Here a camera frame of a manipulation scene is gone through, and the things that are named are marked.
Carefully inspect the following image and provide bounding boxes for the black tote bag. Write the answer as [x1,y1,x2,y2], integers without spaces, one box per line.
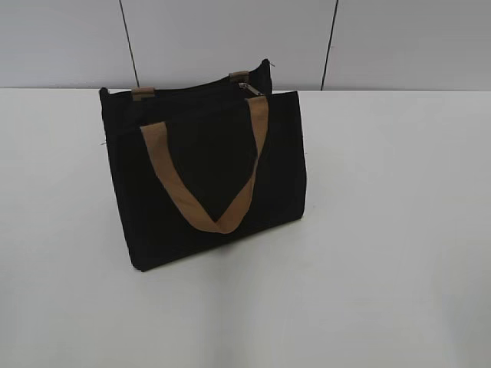
[99,60,307,271]

